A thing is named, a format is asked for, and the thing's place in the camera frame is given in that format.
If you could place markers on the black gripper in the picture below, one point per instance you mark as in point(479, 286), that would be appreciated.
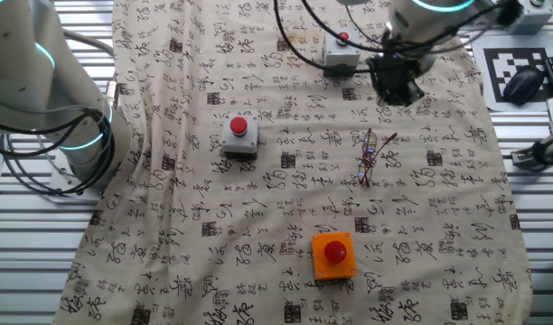
point(396, 72)

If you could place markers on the dark red framed glasses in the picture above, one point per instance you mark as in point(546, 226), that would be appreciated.
point(369, 158)

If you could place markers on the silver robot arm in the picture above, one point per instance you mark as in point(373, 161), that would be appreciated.
point(28, 77)

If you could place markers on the grey box flat red button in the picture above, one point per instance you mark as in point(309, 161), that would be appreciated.
point(337, 54)

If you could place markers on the black computer mouse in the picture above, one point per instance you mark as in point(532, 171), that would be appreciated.
point(523, 85)

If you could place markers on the black white fiducial marker sheet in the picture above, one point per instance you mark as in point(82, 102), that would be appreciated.
point(518, 56)

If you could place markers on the beige calligraphy print cloth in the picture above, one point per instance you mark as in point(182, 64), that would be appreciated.
point(303, 203)

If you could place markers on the grey box green button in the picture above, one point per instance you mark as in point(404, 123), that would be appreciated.
point(536, 18)

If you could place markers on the grey box mushroom red button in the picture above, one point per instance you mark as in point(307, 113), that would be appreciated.
point(239, 135)

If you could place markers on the orange box red button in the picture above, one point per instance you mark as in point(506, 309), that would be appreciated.
point(334, 255)

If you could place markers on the metal base connector plug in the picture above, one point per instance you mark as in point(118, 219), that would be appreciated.
point(110, 92)

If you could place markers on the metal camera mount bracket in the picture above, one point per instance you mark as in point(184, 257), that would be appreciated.
point(540, 153)

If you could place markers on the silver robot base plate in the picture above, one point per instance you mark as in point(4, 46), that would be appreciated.
point(62, 185)

